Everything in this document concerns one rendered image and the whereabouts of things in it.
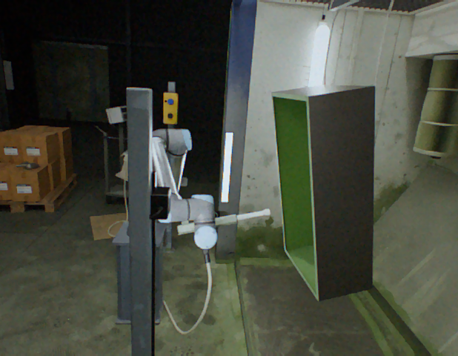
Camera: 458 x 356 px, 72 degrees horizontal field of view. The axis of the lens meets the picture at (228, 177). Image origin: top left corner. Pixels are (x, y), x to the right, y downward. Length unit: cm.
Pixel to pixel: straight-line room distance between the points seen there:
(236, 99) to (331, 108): 117
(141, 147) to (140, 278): 35
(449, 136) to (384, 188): 75
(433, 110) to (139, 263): 243
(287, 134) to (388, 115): 114
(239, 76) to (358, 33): 99
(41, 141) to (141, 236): 385
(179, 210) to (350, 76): 203
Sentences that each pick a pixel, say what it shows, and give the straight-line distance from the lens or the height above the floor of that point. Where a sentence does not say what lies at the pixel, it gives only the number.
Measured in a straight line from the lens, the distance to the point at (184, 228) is 162.
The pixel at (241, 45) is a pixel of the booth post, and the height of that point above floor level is 196.
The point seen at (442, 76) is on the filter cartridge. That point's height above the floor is 182.
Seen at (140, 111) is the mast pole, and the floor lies 159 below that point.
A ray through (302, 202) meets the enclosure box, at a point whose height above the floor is 86.
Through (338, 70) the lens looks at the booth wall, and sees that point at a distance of 287.
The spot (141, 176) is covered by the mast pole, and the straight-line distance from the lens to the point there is 77.
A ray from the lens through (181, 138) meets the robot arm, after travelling 173.
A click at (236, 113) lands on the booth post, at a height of 143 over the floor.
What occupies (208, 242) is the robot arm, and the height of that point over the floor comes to 105.
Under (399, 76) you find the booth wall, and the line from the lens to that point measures 310.
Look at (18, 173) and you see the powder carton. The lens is 439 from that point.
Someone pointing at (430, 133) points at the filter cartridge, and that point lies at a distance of 284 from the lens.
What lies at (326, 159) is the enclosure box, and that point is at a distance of 170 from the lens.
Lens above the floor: 167
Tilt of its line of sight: 17 degrees down
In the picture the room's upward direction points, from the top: 4 degrees clockwise
